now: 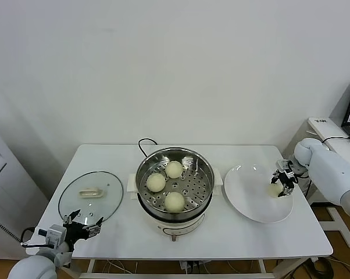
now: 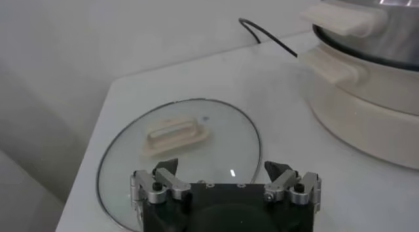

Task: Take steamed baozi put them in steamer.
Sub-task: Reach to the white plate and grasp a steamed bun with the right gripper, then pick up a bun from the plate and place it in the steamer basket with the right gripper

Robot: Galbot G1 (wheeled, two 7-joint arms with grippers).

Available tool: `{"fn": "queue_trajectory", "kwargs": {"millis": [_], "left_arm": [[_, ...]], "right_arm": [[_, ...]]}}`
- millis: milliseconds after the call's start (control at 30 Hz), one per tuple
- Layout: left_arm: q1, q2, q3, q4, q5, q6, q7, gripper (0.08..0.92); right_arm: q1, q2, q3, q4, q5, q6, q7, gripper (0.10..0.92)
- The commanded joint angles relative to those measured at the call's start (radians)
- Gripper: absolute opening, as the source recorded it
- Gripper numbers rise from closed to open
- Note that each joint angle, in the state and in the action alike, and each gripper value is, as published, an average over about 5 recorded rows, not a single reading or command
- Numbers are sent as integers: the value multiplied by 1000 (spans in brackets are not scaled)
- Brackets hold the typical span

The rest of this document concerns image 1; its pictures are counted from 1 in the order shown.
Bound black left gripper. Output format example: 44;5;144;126
62;209;105;242

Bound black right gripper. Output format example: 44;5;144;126
270;169;298;199

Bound white steamed baozi bun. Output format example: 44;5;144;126
267;183;283;198
146;173;166;192
164;191;185;213
165;160;184;179

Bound round glass pot lid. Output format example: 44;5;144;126
58;170;125;226

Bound perforated steel steamer basket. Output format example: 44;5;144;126
135;147;216;216

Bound large white round plate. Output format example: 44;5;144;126
223;163;294;224

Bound white side desk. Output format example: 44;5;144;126
282;117;350;249

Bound white metal cabinet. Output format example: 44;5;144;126
0;123;51;258

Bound white electric cooker base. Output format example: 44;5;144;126
127;167;224;242

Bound white floor power strip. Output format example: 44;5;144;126
179;260;208;276

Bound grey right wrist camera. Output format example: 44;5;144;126
276;159;294;173

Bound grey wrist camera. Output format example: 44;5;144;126
37;224;67;248
276;159;294;173

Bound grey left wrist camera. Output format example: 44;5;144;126
37;224;67;248

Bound white table frame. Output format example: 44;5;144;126
54;257;306;279

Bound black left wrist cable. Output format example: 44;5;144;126
20;227;41;248

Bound black cooker power cord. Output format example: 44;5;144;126
138;138;159;158

